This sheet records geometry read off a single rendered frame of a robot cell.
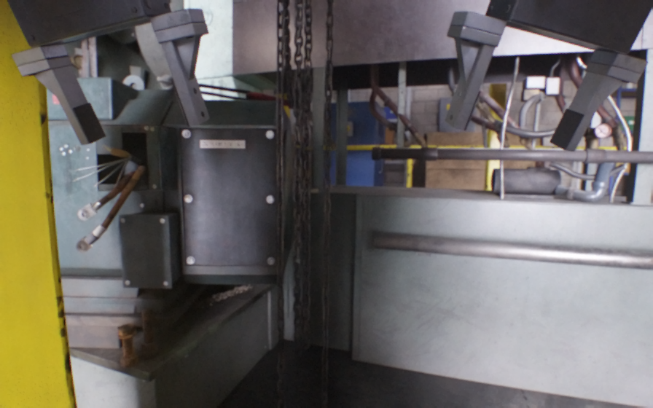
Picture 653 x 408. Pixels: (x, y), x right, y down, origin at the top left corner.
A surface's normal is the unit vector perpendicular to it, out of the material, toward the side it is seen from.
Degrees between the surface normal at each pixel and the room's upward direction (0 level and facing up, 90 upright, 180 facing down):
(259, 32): 90
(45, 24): 113
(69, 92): 83
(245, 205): 90
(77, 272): 135
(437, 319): 90
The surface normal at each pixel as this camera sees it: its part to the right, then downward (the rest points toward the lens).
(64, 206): 0.04, 0.11
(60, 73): 0.98, -0.10
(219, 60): -0.30, 0.11
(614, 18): 0.06, 0.50
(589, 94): -0.98, -0.13
